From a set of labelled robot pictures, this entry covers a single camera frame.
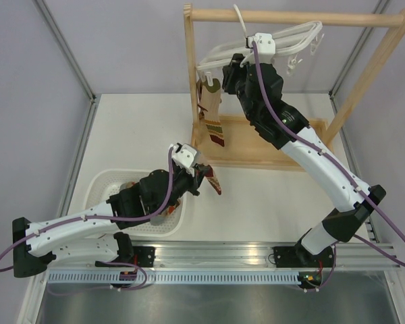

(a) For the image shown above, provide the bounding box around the beige sock olive toe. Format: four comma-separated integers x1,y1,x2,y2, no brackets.
200,78,225,147
204,165,222,195

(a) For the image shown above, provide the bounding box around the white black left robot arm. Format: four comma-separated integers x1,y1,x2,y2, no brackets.
12,163,221,278

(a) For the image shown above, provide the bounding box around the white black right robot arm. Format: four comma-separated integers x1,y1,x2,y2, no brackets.
222,53,386,266

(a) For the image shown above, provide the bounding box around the white plastic clip hanger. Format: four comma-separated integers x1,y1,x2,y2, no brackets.
196,5,323,86

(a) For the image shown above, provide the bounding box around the wooden hanging rack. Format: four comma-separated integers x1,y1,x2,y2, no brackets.
184,4,405,171

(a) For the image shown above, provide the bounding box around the white perforated plastic basket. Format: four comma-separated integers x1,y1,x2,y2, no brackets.
84,169,187,238

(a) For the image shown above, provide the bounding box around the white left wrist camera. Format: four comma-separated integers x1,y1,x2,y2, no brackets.
170,143,200,177

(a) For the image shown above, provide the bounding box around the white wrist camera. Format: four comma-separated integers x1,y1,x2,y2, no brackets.
170,143,200,177
240,32,276,67

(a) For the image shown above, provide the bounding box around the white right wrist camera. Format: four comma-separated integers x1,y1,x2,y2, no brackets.
240,32,276,67

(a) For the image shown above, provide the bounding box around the aluminium mounting rail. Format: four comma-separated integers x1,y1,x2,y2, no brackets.
49,237,399,271

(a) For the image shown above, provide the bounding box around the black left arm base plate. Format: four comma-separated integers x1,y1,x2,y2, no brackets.
111,246,155,267

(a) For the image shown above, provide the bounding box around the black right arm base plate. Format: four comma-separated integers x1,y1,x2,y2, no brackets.
273,246,334,268

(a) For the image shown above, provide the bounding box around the white slotted cable duct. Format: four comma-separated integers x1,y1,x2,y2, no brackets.
47,269,301,285

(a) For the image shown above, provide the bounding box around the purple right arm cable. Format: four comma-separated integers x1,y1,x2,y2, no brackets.
251,40,405,269

